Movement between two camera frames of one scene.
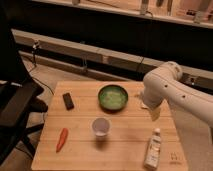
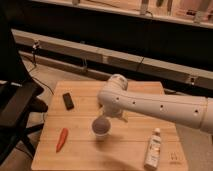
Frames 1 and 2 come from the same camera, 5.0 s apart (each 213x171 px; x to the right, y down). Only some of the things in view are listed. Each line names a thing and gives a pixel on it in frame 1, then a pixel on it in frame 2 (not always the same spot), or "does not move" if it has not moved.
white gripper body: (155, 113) → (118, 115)
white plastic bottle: (153, 154) does not move
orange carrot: (63, 138) does not move
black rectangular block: (68, 101) does not move
